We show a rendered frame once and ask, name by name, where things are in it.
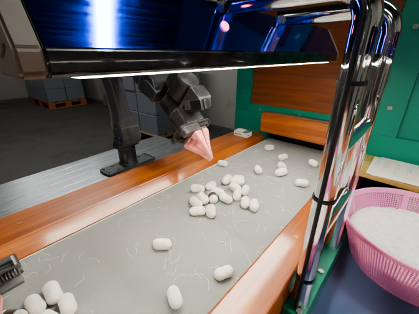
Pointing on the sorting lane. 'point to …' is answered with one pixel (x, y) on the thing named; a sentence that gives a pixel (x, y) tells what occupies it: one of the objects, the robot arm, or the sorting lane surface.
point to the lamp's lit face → (176, 71)
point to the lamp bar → (146, 38)
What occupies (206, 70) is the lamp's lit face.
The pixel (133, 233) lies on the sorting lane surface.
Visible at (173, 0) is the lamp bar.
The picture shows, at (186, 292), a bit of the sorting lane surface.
